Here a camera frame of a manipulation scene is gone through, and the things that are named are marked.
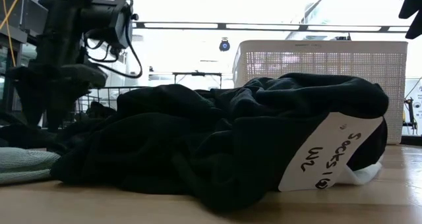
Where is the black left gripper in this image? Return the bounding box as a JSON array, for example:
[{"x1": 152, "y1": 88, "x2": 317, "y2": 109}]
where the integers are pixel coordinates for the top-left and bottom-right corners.
[{"x1": 9, "y1": 0, "x2": 109, "y2": 133}]

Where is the white sock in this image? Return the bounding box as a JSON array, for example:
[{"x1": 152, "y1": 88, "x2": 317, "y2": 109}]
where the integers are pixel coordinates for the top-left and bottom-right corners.
[{"x1": 336, "y1": 161, "x2": 384, "y2": 186}]

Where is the white handwritten paper tag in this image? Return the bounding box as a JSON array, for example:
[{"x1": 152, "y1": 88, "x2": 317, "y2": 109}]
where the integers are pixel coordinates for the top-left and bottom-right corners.
[{"x1": 278, "y1": 111, "x2": 385, "y2": 192}]

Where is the dark grey desk top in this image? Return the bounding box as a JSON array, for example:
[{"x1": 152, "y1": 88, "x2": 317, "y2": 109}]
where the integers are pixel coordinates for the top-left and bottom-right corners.
[{"x1": 0, "y1": 0, "x2": 67, "y2": 43}]

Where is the mint green cloth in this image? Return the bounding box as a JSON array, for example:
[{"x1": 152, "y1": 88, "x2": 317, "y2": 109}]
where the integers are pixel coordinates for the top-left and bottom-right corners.
[{"x1": 0, "y1": 147, "x2": 63, "y2": 186}]

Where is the white plastic laundry basket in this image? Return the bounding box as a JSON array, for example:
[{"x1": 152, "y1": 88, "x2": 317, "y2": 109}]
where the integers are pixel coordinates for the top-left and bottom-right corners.
[{"x1": 232, "y1": 39, "x2": 409, "y2": 146}]

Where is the distant black framed table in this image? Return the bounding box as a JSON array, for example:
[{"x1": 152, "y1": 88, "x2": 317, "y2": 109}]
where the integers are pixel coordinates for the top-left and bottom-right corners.
[{"x1": 172, "y1": 71, "x2": 223, "y2": 90}]

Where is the black wire basket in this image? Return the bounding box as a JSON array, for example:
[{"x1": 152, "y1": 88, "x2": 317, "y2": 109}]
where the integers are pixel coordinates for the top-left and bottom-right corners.
[{"x1": 74, "y1": 85, "x2": 149, "y2": 121}]

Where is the thin yellow cable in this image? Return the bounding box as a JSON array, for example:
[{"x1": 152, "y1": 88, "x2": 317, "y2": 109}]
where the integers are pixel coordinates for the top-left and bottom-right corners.
[{"x1": 0, "y1": 0, "x2": 24, "y2": 67}]

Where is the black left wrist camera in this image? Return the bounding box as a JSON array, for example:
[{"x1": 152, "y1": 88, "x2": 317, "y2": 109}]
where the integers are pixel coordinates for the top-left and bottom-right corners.
[{"x1": 80, "y1": 0, "x2": 139, "y2": 50}]

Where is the black overhead frame bar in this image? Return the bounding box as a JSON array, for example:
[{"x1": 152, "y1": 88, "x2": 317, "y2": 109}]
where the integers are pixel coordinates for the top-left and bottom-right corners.
[{"x1": 131, "y1": 20, "x2": 411, "y2": 34}]

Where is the black overhead camera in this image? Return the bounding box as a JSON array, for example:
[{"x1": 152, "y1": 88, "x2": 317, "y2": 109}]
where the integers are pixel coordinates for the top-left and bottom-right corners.
[{"x1": 218, "y1": 37, "x2": 231, "y2": 53}]

